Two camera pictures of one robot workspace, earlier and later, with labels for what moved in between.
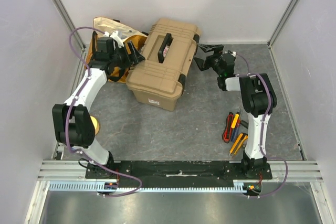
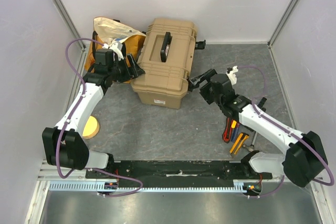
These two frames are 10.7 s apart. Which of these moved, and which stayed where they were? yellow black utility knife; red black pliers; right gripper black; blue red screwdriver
Moved: right gripper black
Stayed: yellow black utility knife; red black pliers; blue red screwdriver
